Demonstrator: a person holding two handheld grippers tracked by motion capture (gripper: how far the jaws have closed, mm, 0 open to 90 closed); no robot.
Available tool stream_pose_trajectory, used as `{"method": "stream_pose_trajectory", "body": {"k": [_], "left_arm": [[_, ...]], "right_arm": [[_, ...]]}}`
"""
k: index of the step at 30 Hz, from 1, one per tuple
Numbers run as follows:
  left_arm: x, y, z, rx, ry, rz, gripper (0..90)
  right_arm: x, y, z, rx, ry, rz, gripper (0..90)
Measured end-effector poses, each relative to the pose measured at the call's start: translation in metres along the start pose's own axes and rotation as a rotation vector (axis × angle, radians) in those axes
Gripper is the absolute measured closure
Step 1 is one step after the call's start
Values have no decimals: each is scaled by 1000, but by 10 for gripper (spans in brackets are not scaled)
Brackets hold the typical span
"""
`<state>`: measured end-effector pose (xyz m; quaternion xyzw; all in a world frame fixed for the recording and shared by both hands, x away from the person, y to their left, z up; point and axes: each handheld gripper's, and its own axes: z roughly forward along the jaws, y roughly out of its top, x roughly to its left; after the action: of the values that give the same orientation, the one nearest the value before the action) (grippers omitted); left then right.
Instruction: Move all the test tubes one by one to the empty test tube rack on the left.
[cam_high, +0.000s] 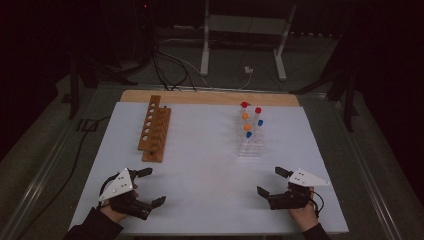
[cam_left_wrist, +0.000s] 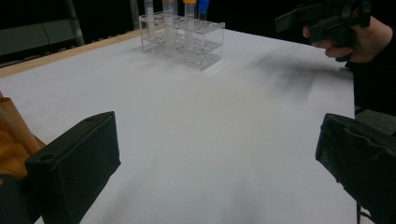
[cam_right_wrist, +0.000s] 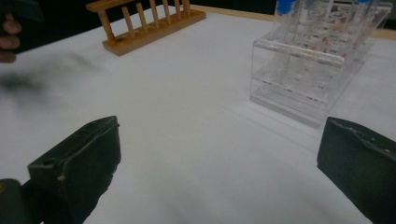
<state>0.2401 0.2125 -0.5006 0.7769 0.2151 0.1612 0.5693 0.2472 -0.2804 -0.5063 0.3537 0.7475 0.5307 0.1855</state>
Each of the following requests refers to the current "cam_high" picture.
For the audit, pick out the wooden table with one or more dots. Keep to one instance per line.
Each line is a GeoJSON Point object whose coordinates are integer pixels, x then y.
{"type": "Point", "coordinates": [206, 97]}

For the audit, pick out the wooden test tube rack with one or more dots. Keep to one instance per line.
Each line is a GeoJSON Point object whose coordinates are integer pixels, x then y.
{"type": "Point", "coordinates": [160, 130]}

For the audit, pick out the red-capped clear tube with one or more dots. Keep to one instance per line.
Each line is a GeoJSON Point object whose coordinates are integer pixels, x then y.
{"type": "Point", "coordinates": [244, 104]}
{"type": "Point", "coordinates": [258, 110]}

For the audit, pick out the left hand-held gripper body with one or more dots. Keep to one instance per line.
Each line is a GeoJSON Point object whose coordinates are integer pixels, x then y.
{"type": "Point", "coordinates": [116, 190]}

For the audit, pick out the black floor stand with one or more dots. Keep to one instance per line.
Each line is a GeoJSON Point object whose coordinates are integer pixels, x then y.
{"type": "Point", "coordinates": [74, 93]}
{"type": "Point", "coordinates": [349, 106]}

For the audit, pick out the clear plastic tube rack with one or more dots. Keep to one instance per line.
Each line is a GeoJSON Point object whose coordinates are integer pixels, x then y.
{"type": "Point", "coordinates": [250, 148]}

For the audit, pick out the person's right hand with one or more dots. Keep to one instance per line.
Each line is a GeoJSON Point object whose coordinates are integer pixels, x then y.
{"type": "Point", "coordinates": [305, 218]}

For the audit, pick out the metal floor rail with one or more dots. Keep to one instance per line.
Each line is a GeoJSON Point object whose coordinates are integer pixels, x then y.
{"type": "Point", "coordinates": [366, 180]}
{"type": "Point", "coordinates": [36, 186]}

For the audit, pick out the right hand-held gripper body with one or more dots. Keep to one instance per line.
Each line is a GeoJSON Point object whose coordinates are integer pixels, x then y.
{"type": "Point", "coordinates": [306, 178]}

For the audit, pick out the person's left hand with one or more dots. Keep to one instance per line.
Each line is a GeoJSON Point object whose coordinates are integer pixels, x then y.
{"type": "Point", "coordinates": [115, 215]}

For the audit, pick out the white plug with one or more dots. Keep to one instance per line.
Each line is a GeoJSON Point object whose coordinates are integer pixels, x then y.
{"type": "Point", "coordinates": [248, 70]}

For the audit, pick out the white metal stand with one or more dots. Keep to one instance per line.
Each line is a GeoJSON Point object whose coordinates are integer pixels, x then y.
{"type": "Point", "coordinates": [204, 50]}

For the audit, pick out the white table mat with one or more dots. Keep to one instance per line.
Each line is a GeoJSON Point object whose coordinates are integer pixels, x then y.
{"type": "Point", "coordinates": [206, 186]}

